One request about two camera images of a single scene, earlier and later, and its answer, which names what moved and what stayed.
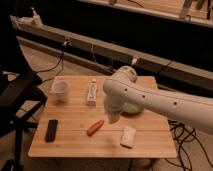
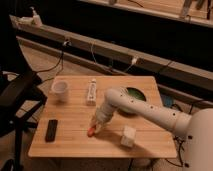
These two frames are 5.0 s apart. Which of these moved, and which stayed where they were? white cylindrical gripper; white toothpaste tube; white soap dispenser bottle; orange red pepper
Moved: white cylindrical gripper
Stayed: white toothpaste tube; orange red pepper; white soap dispenser bottle
